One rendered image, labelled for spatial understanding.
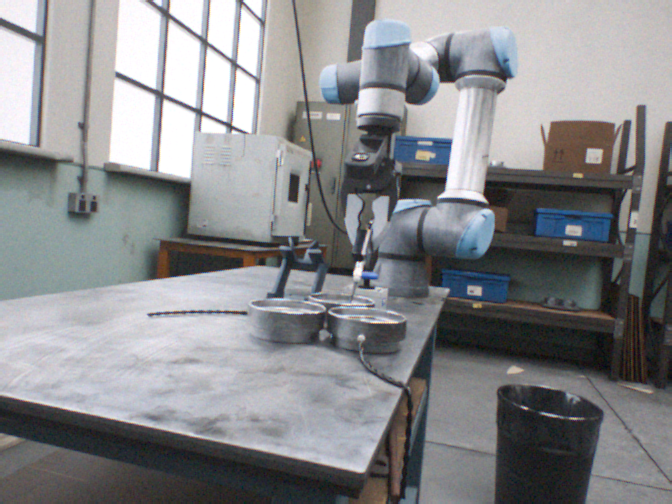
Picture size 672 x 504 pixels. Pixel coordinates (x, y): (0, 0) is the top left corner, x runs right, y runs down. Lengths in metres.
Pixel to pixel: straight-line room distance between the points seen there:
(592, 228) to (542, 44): 1.68
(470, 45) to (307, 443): 1.06
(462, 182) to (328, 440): 0.89
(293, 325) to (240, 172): 2.48
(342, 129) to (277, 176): 1.80
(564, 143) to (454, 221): 3.18
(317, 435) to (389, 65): 0.60
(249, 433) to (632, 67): 4.84
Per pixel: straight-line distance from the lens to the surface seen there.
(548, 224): 4.25
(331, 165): 4.69
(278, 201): 2.99
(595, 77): 4.99
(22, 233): 2.49
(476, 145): 1.22
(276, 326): 0.65
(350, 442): 0.40
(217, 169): 3.16
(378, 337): 0.64
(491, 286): 4.23
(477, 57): 1.28
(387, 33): 0.87
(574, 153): 4.30
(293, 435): 0.40
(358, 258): 0.81
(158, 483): 0.88
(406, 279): 1.22
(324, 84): 1.03
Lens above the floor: 0.96
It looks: 3 degrees down
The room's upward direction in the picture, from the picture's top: 5 degrees clockwise
